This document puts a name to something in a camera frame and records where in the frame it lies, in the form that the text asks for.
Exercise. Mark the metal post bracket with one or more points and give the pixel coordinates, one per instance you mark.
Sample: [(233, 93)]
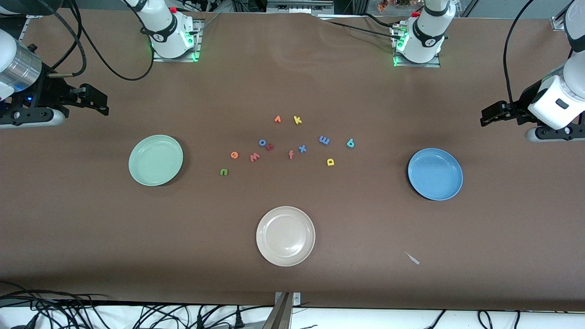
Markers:
[(283, 315)]

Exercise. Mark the green plate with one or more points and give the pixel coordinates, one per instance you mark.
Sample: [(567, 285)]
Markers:
[(155, 169)]

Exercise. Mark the teal foam letter b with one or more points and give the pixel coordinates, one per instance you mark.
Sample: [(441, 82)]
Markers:
[(350, 144)]

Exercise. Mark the brown table cover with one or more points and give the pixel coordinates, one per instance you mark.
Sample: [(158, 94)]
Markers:
[(91, 228)]

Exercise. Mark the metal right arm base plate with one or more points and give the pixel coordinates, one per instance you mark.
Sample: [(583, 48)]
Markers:
[(160, 59)]

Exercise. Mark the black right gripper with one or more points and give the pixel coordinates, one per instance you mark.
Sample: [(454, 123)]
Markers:
[(51, 92)]

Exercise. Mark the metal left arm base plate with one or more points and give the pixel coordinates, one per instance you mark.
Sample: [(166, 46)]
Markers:
[(434, 65)]

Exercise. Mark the orange background object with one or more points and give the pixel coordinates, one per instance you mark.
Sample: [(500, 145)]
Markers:
[(383, 5)]

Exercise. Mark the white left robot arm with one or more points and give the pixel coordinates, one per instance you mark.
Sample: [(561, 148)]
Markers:
[(427, 32)]

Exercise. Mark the blue foam letter E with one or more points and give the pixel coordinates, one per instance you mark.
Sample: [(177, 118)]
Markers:
[(324, 140)]

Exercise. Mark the beige plate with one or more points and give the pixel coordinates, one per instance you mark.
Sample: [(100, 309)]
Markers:
[(285, 237)]

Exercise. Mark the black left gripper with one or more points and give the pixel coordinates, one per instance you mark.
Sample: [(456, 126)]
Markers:
[(523, 105)]

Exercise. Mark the small white paper scrap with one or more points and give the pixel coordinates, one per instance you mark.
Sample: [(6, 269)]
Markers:
[(413, 259)]

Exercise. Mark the blue plate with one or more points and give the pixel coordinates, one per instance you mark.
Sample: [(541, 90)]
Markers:
[(436, 185)]

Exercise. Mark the grey equipment box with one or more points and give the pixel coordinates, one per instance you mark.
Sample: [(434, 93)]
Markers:
[(297, 8)]

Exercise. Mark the red foam letter w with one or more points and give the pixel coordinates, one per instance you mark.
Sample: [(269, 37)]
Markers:
[(254, 157)]

